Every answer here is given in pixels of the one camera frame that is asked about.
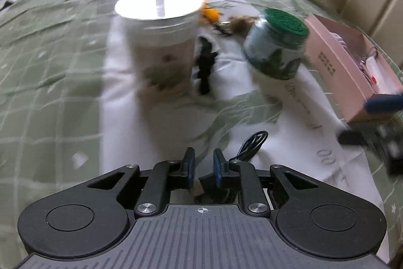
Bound lilac plush toy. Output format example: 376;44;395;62
330;31;348;51

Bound pink cardboard box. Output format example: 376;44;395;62
305;14;402;123

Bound white paper sheet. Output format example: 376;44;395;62
100;0;385;260

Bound green lid glass jar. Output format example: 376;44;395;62
243;8;309;80

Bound black scrunchie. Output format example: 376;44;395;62
196;36;218;96

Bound white paper cup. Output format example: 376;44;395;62
115;0;205;97

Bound green checked tablecloth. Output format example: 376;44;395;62
1;0;402;268

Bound orange pompom keychain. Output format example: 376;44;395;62
200;1;221;24

